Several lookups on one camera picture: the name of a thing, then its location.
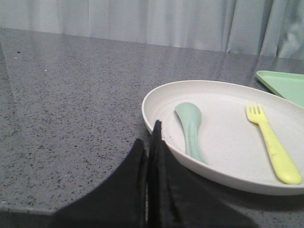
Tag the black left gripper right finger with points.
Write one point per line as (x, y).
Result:
(176, 200)

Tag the white round plate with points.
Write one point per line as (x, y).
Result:
(233, 148)

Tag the yellow plastic fork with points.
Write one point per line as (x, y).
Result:
(283, 166)

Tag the light green rectangular tray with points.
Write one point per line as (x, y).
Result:
(287, 85)

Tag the teal green plastic spoon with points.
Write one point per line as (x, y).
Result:
(190, 118)

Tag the grey pleated curtain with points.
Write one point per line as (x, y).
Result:
(273, 28)

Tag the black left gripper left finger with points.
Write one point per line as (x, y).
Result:
(119, 202)

